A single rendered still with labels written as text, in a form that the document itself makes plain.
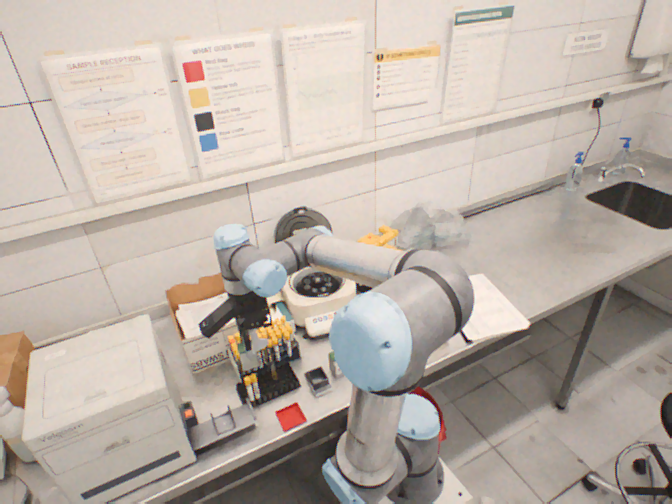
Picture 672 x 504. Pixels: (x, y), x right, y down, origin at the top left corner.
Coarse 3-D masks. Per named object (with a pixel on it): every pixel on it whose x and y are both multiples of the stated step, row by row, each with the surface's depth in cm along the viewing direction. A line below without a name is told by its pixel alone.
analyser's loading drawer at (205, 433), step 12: (228, 408) 115; (240, 408) 118; (252, 408) 116; (216, 420) 115; (228, 420) 115; (240, 420) 115; (252, 420) 115; (192, 432) 113; (204, 432) 113; (216, 432) 112; (228, 432) 112; (192, 444) 110; (204, 444) 110
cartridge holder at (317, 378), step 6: (306, 372) 130; (312, 372) 129; (318, 372) 131; (324, 372) 128; (306, 378) 130; (312, 378) 129; (318, 378) 129; (324, 378) 129; (312, 384) 125; (318, 384) 125; (324, 384) 126; (330, 384) 127; (318, 390) 125; (324, 390) 125; (330, 390) 126; (318, 396) 125
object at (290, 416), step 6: (282, 408) 121; (288, 408) 122; (294, 408) 122; (300, 408) 121; (276, 414) 120; (282, 414) 121; (288, 414) 120; (294, 414) 120; (300, 414) 120; (282, 420) 119; (288, 420) 119; (294, 420) 119; (300, 420) 119; (306, 420) 118; (282, 426) 117; (288, 426) 117; (294, 426) 117
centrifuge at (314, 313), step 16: (304, 272) 159; (320, 272) 161; (288, 288) 149; (352, 288) 148; (288, 304) 148; (304, 304) 142; (320, 304) 143; (336, 304) 146; (304, 320) 145; (320, 320) 145; (304, 336) 145; (320, 336) 144
